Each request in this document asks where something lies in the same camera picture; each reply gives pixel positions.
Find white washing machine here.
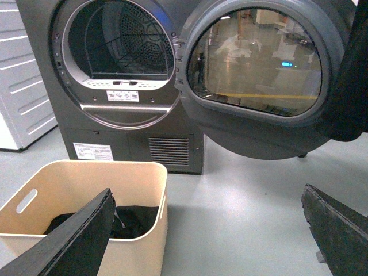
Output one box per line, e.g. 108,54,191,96
1,1,57,151

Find black clothes with print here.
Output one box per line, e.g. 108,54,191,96
43,205,160,240

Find beige plastic laundry hamper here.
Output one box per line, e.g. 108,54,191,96
1,160,168,275

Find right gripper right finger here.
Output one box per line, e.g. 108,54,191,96
301,184,367,275

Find dark grey tumble dryer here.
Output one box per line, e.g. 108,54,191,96
17,1,204,175

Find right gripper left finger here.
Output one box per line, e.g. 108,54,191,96
1,189,116,275

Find round grey dryer door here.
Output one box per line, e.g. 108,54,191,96
175,1,367,160

